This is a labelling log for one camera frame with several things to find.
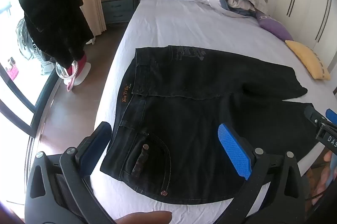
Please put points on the bed with white sheet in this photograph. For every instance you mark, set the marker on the bed with white sheet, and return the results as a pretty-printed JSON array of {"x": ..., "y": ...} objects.
[{"x": 184, "y": 26}]

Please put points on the white wardrobe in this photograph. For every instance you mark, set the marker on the white wardrobe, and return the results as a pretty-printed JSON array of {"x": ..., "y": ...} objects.
[{"x": 308, "y": 3}]

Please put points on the dark window frame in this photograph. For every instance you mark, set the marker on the dark window frame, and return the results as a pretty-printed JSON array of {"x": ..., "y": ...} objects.
[{"x": 42, "y": 103}]

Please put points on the purple pillow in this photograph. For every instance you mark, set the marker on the purple pillow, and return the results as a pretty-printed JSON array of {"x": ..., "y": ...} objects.
[{"x": 275, "y": 26}]

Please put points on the black hanging coat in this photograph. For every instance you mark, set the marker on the black hanging coat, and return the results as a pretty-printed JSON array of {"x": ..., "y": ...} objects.
[{"x": 52, "y": 8}]

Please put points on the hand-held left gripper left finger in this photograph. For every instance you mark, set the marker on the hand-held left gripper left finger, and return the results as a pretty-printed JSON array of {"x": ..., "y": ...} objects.
[{"x": 90, "y": 151}]

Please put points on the grey hanging garment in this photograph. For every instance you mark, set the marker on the grey hanging garment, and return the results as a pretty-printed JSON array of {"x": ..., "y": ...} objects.
[{"x": 25, "y": 40}]

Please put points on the person's left hand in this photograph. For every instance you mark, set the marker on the person's left hand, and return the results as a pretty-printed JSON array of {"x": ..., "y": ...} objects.
[{"x": 147, "y": 218}]

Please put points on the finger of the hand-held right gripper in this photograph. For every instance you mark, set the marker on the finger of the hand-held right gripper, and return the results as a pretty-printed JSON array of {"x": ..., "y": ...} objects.
[
  {"x": 314, "y": 116},
  {"x": 331, "y": 116}
]

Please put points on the person's right hand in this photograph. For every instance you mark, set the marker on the person's right hand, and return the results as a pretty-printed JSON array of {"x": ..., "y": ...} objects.
[{"x": 320, "y": 184}]

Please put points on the dark grey nightstand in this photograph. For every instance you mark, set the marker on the dark grey nightstand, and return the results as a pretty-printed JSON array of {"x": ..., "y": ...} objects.
[{"x": 118, "y": 9}]

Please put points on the yellow pillow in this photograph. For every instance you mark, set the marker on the yellow pillow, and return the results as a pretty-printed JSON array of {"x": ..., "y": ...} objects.
[{"x": 308, "y": 58}]

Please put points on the pink white garment steamer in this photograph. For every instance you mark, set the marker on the pink white garment steamer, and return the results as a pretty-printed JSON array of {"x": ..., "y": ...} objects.
[{"x": 76, "y": 71}]

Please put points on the pink basket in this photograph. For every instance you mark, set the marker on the pink basket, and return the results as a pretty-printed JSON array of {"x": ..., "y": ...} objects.
[{"x": 13, "y": 70}]

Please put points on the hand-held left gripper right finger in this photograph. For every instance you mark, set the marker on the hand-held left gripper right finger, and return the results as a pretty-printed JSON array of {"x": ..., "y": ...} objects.
[{"x": 234, "y": 153}]

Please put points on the black denim pants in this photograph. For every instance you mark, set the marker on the black denim pants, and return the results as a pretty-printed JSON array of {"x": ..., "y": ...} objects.
[{"x": 184, "y": 108}]

